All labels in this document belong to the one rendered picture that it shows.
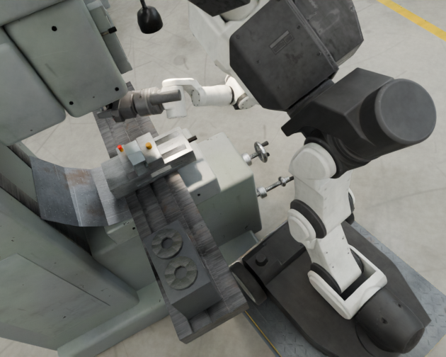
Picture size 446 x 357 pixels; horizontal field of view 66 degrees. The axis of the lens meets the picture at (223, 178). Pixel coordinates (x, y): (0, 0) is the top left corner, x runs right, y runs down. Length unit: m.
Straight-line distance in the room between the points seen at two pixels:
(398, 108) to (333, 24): 0.21
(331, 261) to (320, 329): 0.30
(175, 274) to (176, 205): 0.38
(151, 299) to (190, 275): 1.03
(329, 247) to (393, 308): 0.27
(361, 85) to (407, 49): 2.68
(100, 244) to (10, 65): 0.87
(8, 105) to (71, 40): 0.23
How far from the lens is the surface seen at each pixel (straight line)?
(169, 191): 1.34
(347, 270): 1.32
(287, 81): 0.71
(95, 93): 1.07
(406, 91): 0.65
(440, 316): 1.73
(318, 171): 0.77
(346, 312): 1.31
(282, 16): 0.71
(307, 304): 1.46
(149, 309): 1.96
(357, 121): 0.64
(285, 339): 1.60
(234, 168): 1.58
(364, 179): 2.41
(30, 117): 1.07
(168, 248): 1.00
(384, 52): 3.32
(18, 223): 1.20
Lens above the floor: 1.98
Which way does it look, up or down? 55 degrees down
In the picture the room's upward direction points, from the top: 17 degrees counter-clockwise
